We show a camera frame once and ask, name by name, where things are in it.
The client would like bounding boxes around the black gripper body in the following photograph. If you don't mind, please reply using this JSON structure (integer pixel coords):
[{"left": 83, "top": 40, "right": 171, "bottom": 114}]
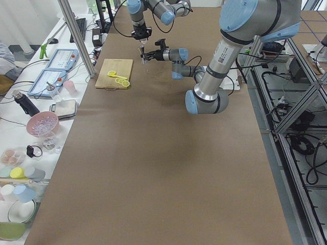
[
  {"left": 153, "top": 50, "right": 164, "bottom": 60},
  {"left": 131, "top": 25, "right": 152, "bottom": 39}
]

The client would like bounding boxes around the clear glass shaker cup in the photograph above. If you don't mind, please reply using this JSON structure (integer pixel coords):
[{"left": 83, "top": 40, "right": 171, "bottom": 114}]
[{"left": 139, "top": 38, "right": 148, "bottom": 44}]

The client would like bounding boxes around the steel measuring jigger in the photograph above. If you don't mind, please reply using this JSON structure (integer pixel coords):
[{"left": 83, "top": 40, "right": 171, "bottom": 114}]
[{"left": 138, "top": 45, "right": 147, "bottom": 64}]

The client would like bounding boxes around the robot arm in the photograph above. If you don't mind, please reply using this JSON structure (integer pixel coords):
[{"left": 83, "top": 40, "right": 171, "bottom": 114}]
[
  {"left": 127, "top": 0, "right": 193, "bottom": 41},
  {"left": 139, "top": 0, "right": 301, "bottom": 114}
]

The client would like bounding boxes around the pink plastic cup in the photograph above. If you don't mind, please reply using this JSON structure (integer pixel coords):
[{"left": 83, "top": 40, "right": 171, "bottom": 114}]
[{"left": 63, "top": 80, "right": 77, "bottom": 94}]

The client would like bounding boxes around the grey cup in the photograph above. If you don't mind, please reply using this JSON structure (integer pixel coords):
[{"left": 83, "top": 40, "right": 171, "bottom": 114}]
[{"left": 24, "top": 166, "right": 45, "bottom": 181}]

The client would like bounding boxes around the yellow cup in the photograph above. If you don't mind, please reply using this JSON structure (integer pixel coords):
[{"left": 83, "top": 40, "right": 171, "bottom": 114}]
[{"left": 10, "top": 167, "right": 27, "bottom": 179}]

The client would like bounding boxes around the mint green cup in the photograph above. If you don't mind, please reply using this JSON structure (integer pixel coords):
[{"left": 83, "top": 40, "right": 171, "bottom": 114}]
[{"left": 0, "top": 166, "right": 12, "bottom": 179}]

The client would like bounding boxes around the light blue cup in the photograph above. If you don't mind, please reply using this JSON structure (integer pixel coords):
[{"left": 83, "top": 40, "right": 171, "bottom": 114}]
[{"left": 13, "top": 184, "right": 36, "bottom": 203}]

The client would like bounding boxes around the white cup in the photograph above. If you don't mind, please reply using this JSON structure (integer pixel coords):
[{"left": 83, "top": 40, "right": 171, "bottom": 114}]
[{"left": 1, "top": 184, "right": 17, "bottom": 202}]

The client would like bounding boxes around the wooden cutting board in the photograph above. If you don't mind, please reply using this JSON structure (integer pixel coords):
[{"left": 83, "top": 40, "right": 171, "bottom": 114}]
[{"left": 95, "top": 59, "right": 133, "bottom": 89}]

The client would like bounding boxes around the black keyboard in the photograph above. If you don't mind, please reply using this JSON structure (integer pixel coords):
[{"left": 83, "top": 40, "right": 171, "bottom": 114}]
[{"left": 76, "top": 18, "right": 87, "bottom": 41}]

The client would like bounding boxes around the teach pendant tablet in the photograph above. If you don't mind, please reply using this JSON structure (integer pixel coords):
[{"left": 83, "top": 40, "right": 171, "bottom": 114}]
[
  {"left": 46, "top": 49, "right": 79, "bottom": 71},
  {"left": 27, "top": 69, "right": 67, "bottom": 98}
]

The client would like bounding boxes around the green plastic gun tool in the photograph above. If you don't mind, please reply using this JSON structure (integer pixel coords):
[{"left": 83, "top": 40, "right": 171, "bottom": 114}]
[{"left": 39, "top": 44, "right": 48, "bottom": 59}]

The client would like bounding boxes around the metal tray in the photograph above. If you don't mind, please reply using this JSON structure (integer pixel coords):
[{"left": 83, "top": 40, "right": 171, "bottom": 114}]
[{"left": 49, "top": 99, "right": 78, "bottom": 120}]

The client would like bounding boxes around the clear water bottle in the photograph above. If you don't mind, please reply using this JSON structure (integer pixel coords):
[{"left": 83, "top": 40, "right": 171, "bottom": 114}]
[{"left": 46, "top": 82, "right": 63, "bottom": 103}]

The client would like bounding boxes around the pink bowl of ice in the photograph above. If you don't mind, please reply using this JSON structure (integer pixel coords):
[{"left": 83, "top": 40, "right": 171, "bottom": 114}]
[{"left": 26, "top": 111, "right": 59, "bottom": 137}]

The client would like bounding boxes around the wine glass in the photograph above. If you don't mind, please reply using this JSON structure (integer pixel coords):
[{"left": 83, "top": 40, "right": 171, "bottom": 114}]
[{"left": 41, "top": 131, "right": 57, "bottom": 151}]

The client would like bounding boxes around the black thermos bottle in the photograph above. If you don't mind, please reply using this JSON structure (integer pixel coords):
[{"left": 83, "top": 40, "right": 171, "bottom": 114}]
[{"left": 12, "top": 90, "right": 40, "bottom": 116}]

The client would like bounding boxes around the person in grey jacket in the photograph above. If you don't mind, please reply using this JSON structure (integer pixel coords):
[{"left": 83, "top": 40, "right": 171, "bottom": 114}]
[{"left": 1, "top": 41, "right": 20, "bottom": 94}]

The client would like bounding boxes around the egg carton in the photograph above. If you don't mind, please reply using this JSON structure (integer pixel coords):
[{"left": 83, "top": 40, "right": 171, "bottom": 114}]
[{"left": 1, "top": 148, "right": 26, "bottom": 167}]

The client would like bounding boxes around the green plate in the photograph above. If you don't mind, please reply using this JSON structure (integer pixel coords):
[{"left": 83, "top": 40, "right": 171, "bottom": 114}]
[{"left": 1, "top": 222, "right": 26, "bottom": 241}]

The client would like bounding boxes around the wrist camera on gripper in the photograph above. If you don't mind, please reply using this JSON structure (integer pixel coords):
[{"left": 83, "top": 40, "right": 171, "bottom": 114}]
[{"left": 155, "top": 38, "right": 168, "bottom": 50}]

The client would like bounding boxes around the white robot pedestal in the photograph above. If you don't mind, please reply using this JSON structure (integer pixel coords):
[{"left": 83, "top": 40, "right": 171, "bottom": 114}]
[{"left": 220, "top": 66, "right": 240, "bottom": 90}]

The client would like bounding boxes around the aluminium frame post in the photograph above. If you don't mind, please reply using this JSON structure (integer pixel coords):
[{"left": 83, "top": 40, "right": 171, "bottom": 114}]
[{"left": 58, "top": 0, "right": 96, "bottom": 78}]

